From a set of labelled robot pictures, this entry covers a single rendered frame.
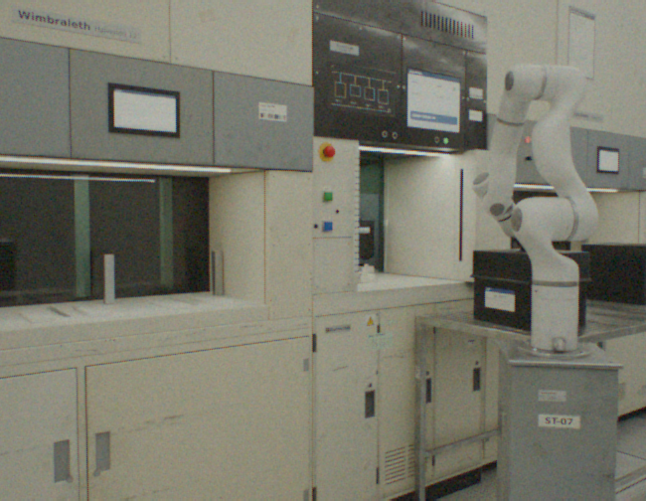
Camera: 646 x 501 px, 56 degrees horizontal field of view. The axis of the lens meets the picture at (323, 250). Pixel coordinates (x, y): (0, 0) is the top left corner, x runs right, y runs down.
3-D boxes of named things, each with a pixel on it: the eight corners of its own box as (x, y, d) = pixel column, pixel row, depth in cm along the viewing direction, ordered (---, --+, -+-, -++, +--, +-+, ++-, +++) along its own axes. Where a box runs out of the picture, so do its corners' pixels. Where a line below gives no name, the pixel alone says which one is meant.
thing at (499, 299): (471, 318, 223) (472, 271, 222) (526, 313, 236) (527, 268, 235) (530, 331, 198) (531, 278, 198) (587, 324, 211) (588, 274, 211)
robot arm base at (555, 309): (599, 360, 158) (601, 288, 157) (524, 357, 161) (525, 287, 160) (580, 345, 177) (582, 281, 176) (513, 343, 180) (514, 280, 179)
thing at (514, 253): (531, 284, 196) (531, 245, 196) (468, 277, 222) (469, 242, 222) (592, 280, 210) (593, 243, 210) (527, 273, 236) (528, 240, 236)
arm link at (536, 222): (587, 286, 163) (589, 197, 162) (524, 287, 160) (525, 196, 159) (563, 281, 175) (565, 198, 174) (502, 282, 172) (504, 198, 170)
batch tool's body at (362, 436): (321, 553, 205) (322, -40, 195) (201, 462, 282) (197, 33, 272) (490, 486, 257) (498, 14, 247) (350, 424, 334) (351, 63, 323)
